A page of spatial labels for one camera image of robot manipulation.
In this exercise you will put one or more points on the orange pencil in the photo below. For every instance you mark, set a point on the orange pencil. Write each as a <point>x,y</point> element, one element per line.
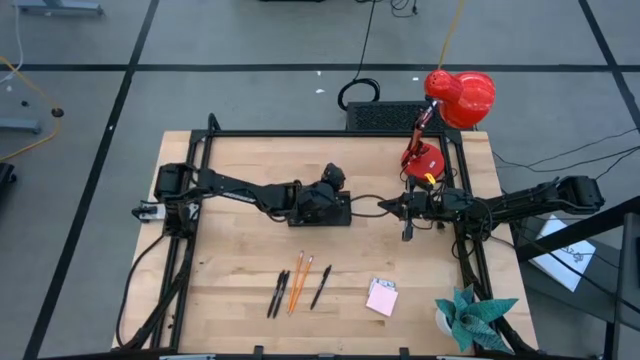
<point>303,282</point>
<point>295,282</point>

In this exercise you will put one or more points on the patterned card stack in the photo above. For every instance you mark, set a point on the patterned card stack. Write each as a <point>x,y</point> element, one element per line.
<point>382,283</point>

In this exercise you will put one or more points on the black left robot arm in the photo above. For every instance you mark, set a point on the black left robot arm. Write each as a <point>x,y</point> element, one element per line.
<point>240,192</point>

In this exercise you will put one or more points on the black vented computer case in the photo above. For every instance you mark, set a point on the black vented computer case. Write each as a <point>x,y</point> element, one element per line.
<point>380,116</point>

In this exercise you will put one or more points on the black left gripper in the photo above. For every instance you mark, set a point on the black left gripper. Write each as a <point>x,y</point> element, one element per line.
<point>317,202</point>

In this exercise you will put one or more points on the black floor disc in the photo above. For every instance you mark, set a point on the black floor disc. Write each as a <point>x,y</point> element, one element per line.
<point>57,112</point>

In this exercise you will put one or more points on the black mesh desk organizer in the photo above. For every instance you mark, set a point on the black mesh desk organizer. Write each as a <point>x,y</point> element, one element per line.
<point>346,210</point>

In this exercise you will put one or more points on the white paper sheet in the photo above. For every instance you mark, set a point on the white paper sheet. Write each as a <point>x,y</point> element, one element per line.
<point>565,270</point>

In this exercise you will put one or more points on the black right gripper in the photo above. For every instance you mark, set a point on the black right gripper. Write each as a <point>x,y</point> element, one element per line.
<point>425,205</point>

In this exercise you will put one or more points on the black caster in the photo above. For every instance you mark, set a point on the black caster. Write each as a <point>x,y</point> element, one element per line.
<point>6,175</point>

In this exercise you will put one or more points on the black aluminium rig frame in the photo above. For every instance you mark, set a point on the black aluminium rig frame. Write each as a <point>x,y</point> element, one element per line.
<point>325,133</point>

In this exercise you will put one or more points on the grey table foot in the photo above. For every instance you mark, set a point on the grey table foot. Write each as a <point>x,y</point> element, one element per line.
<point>60,7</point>
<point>20,125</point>

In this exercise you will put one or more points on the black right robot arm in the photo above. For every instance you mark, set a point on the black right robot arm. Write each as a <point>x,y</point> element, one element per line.
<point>525,202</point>

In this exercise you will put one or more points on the green plant in white pot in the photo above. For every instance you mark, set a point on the green plant in white pot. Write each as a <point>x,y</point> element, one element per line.
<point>470,320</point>

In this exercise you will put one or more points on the red desk lamp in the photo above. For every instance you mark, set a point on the red desk lamp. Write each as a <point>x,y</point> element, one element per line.
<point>462,100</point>

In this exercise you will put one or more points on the black curved bracket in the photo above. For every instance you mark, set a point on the black curved bracket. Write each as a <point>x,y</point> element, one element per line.
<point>210,125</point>

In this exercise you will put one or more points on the pink sticky note pad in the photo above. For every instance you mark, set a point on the pink sticky note pad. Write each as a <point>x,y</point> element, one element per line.
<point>382,301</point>

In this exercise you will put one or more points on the black metal beam structure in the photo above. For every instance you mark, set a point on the black metal beam structure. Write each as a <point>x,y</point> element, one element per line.
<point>630,280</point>

